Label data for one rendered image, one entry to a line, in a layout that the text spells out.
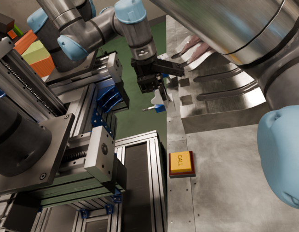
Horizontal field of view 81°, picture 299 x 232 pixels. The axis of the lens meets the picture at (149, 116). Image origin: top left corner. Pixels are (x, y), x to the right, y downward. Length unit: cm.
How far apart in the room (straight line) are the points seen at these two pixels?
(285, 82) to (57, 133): 51
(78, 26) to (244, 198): 62
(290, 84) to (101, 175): 44
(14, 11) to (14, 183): 455
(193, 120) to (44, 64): 295
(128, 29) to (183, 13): 34
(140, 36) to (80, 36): 16
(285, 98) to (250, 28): 7
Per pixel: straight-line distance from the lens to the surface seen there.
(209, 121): 63
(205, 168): 59
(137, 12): 51
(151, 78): 58
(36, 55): 333
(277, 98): 20
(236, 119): 64
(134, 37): 52
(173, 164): 57
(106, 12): 60
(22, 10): 485
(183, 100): 69
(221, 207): 55
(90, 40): 56
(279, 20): 20
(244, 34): 19
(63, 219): 152
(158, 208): 119
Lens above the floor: 133
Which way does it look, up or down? 43 degrees down
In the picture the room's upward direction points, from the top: 25 degrees counter-clockwise
